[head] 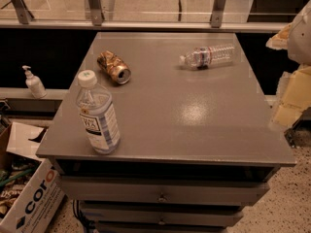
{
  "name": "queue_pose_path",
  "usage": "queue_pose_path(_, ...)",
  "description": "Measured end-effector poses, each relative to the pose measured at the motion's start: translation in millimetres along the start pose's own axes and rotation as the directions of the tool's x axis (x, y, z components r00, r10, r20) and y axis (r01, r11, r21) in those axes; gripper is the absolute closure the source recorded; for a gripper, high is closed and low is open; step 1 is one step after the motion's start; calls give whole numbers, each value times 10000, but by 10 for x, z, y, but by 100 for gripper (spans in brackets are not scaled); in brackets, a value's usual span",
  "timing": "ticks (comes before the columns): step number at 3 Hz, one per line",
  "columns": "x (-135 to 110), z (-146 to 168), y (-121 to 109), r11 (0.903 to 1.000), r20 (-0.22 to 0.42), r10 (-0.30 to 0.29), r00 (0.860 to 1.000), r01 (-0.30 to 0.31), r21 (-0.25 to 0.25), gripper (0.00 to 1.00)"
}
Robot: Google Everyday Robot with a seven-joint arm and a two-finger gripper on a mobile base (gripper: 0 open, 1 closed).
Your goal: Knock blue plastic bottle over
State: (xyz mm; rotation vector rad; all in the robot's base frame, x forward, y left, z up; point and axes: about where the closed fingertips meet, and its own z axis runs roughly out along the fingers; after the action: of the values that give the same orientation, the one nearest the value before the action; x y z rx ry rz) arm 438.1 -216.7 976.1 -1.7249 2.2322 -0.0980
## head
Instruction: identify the white cardboard box with lettering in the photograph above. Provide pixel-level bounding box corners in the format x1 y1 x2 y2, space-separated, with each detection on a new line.
0 122 64 233

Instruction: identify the metal railing frame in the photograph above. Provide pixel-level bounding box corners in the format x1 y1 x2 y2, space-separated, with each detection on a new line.
0 0 311 35

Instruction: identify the grey metal drawer cabinet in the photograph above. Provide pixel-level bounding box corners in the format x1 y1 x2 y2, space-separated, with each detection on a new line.
38 32 294 233

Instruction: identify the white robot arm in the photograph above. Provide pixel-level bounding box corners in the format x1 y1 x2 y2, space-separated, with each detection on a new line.
266 1 311 128

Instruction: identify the clear plastic bottle red label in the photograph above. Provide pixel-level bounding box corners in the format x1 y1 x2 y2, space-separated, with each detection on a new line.
180 44 235 70

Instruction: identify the crushed gold soda can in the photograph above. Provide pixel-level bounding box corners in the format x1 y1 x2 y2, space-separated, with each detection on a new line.
97 50 131 84

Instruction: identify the blue label plastic water bottle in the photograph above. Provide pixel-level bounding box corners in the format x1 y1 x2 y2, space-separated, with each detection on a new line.
76 70 121 154

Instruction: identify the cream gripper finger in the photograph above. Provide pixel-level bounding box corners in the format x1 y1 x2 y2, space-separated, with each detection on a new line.
265 23 292 50
270 65 311 131

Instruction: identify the black cable under cabinet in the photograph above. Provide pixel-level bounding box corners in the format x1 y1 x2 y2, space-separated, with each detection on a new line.
72 199 95 233

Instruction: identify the white pump dispenser bottle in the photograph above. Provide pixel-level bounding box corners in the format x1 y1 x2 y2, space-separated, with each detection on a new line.
22 65 47 99

